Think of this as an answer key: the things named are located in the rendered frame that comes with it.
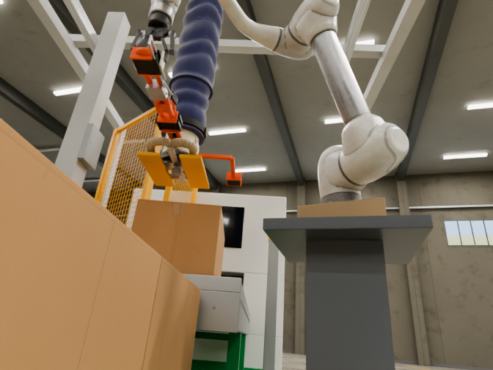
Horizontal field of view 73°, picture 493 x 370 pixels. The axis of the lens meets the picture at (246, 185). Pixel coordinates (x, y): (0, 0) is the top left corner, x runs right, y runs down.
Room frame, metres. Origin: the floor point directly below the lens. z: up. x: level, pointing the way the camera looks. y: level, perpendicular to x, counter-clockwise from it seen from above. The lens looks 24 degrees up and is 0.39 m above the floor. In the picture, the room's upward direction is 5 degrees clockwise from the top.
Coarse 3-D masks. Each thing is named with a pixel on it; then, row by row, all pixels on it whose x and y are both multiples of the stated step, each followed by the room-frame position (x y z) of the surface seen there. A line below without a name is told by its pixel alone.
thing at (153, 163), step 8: (144, 152) 1.32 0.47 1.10; (152, 152) 1.32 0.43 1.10; (144, 160) 1.37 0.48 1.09; (152, 160) 1.36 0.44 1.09; (160, 160) 1.35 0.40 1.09; (152, 168) 1.44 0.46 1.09; (160, 168) 1.44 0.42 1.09; (152, 176) 1.54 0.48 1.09; (160, 176) 1.53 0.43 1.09; (168, 176) 1.52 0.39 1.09; (160, 184) 1.63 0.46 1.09; (168, 184) 1.62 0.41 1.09
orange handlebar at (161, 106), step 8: (144, 48) 0.82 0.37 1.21; (160, 80) 0.96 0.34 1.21; (160, 104) 1.10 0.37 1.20; (168, 104) 1.10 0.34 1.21; (160, 112) 1.15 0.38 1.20; (168, 112) 1.14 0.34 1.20; (168, 136) 1.34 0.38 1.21; (232, 160) 1.52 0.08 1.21; (232, 168) 1.61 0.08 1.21; (232, 176) 1.71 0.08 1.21
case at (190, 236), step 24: (144, 216) 1.50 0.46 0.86; (168, 216) 1.50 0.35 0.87; (192, 216) 1.50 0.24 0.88; (216, 216) 1.50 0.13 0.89; (144, 240) 1.50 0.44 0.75; (168, 240) 1.50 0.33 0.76; (192, 240) 1.50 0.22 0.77; (216, 240) 1.50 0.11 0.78; (192, 264) 1.50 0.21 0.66; (216, 264) 1.62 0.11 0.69
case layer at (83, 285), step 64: (0, 128) 0.25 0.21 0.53; (0, 192) 0.27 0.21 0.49; (64, 192) 0.36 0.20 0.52; (0, 256) 0.30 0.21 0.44; (64, 256) 0.39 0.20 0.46; (128, 256) 0.58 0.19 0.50; (0, 320) 0.33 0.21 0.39; (64, 320) 0.43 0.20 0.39; (128, 320) 0.64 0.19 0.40; (192, 320) 1.28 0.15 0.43
